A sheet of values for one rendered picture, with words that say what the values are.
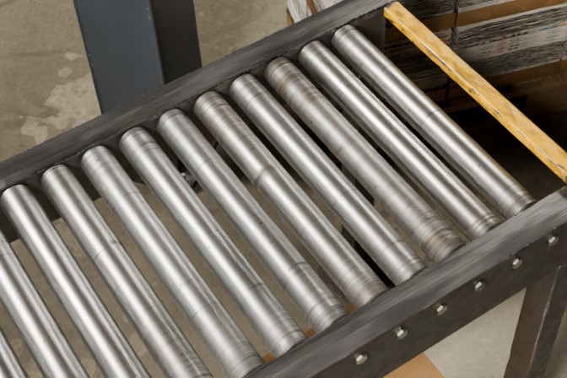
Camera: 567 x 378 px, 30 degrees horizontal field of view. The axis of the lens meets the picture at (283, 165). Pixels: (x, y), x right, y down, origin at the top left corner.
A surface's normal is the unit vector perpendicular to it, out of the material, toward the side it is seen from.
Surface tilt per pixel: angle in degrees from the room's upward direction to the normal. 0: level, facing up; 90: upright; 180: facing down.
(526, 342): 90
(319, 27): 0
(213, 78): 0
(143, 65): 90
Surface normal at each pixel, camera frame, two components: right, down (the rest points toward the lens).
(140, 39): -0.34, 0.73
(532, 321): -0.84, 0.44
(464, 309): 0.54, 0.63
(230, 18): -0.04, -0.64
